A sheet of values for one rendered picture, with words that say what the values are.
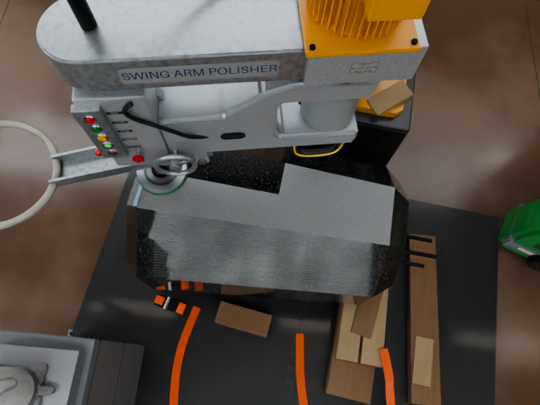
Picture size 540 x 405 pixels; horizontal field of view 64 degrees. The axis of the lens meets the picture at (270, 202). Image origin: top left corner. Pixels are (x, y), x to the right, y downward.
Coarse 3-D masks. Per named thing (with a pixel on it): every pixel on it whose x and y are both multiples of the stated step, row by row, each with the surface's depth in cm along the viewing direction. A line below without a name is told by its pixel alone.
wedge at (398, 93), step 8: (400, 80) 212; (392, 88) 212; (400, 88) 211; (408, 88) 210; (376, 96) 212; (384, 96) 211; (392, 96) 210; (400, 96) 210; (408, 96) 209; (376, 104) 211; (384, 104) 210; (392, 104) 209; (376, 112) 210
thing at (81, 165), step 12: (60, 156) 176; (72, 156) 177; (84, 156) 178; (96, 156) 176; (192, 156) 162; (72, 168) 177; (84, 168) 176; (96, 168) 174; (108, 168) 167; (120, 168) 166; (132, 168) 167; (144, 168) 168; (48, 180) 173; (60, 180) 172; (72, 180) 173; (84, 180) 174
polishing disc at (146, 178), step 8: (184, 168) 185; (144, 176) 183; (152, 176) 183; (168, 176) 183; (176, 176) 183; (184, 176) 184; (144, 184) 182; (152, 184) 182; (160, 184) 182; (168, 184) 182; (176, 184) 182; (160, 192) 181
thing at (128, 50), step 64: (64, 0) 108; (128, 0) 108; (192, 0) 109; (256, 0) 110; (64, 64) 103; (128, 64) 104; (192, 64) 106; (256, 64) 108; (320, 64) 108; (384, 64) 110
